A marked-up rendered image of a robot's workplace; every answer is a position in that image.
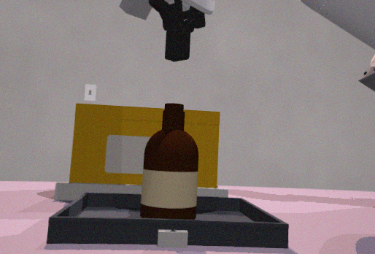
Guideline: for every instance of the brown glass bottle with beige label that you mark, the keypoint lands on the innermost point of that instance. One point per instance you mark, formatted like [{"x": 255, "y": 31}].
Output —
[{"x": 170, "y": 171}]

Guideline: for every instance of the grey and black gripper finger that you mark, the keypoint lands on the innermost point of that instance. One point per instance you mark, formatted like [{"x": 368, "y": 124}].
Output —
[
  {"x": 193, "y": 19},
  {"x": 172, "y": 17}
]

